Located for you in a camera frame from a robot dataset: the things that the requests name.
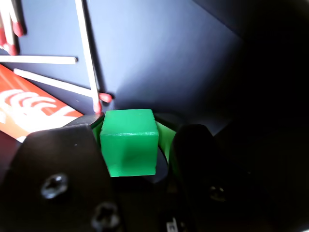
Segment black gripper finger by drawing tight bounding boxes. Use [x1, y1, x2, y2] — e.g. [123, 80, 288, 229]
[142, 112, 242, 232]
[0, 112, 123, 232]

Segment green cube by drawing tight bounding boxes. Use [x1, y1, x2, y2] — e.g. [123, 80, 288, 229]
[99, 108, 160, 178]

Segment black box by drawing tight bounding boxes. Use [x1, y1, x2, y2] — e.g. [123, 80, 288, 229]
[0, 0, 309, 232]

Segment red matchbox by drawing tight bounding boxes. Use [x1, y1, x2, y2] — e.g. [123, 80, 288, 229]
[0, 64, 84, 143]

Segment red-tipped wooden match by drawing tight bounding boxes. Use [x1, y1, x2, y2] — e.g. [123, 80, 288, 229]
[13, 68, 113, 102]
[0, 55, 78, 65]
[75, 0, 102, 114]
[9, 0, 25, 37]
[0, 11, 19, 56]

